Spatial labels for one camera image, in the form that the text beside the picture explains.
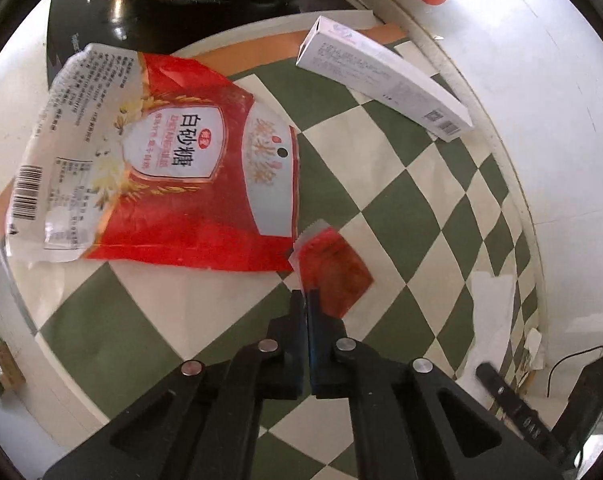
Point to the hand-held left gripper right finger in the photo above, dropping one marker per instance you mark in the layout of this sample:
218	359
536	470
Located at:
324	355

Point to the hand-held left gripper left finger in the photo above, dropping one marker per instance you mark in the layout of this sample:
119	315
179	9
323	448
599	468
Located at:
299	340

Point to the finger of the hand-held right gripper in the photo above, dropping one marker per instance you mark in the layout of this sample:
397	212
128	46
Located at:
506	400
591	400

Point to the red sauce sachet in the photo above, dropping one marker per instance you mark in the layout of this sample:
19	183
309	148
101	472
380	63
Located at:
331	270

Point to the crumpled white paper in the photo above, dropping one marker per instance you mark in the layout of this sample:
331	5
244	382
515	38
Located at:
531	352

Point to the white paper towel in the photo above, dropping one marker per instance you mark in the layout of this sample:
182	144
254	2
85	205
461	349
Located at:
494	320

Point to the green checkered table mat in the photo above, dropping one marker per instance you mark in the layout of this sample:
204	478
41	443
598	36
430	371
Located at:
421	220

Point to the red and white sugar bag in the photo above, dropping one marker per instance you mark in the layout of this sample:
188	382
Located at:
181	210

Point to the long white cardboard box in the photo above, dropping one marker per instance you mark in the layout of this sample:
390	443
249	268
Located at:
381	75

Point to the brown cardboard box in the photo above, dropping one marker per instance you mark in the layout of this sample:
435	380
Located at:
2	366

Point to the black gas stove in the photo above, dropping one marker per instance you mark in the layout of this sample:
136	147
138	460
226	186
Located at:
106	10

